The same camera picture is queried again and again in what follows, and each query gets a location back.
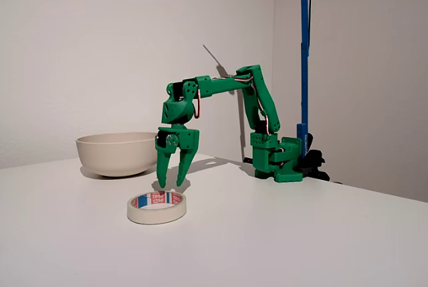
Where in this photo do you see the cream masking tape roll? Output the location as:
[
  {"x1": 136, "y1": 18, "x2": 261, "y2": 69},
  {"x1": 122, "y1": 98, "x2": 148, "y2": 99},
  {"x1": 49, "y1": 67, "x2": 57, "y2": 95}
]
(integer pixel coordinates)
[{"x1": 126, "y1": 191, "x2": 188, "y2": 225}]

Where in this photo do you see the beige round bowl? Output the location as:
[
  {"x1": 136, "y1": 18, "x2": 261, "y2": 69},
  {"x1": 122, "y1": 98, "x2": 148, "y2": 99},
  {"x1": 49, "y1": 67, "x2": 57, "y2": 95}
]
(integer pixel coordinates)
[{"x1": 76, "y1": 132, "x2": 159, "y2": 178}]

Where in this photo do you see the large black table clamp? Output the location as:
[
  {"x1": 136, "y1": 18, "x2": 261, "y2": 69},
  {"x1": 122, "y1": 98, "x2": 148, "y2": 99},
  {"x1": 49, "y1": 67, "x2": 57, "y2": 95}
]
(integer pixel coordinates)
[{"x1": 300, "y1": 132, "x2": 330, "y2": 181}]

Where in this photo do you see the blue vertical clamp bar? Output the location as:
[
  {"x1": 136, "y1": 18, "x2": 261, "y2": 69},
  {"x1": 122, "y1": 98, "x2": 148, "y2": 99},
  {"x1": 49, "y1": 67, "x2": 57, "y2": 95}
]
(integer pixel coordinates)
[{"x1": 296, "y1": 0, "x2": 312, "y2": 159}]

